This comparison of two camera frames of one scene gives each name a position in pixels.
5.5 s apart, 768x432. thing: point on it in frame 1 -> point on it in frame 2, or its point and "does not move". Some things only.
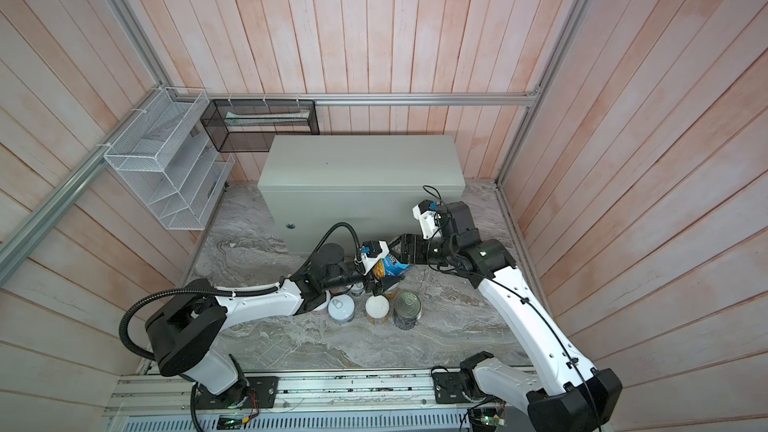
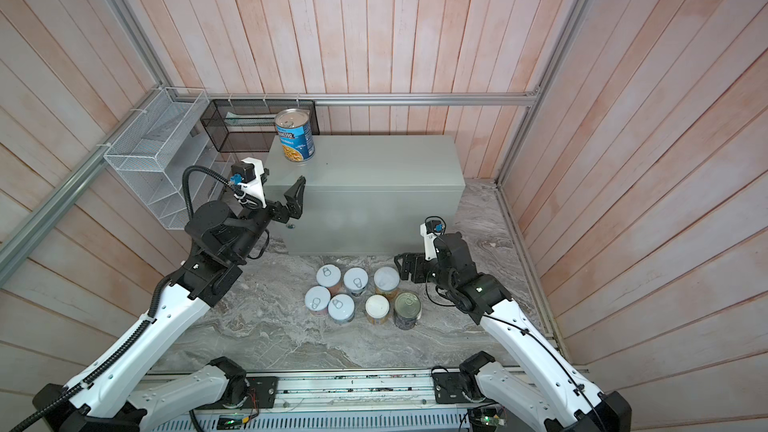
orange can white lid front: (377, 309) does not move
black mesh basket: (246, 125) does not move
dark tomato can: (407, 310) does not move
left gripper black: (368, 285) -> (294, 203)
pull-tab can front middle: (341, 308) does not move
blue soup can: (389, 265) -> (294, 128)
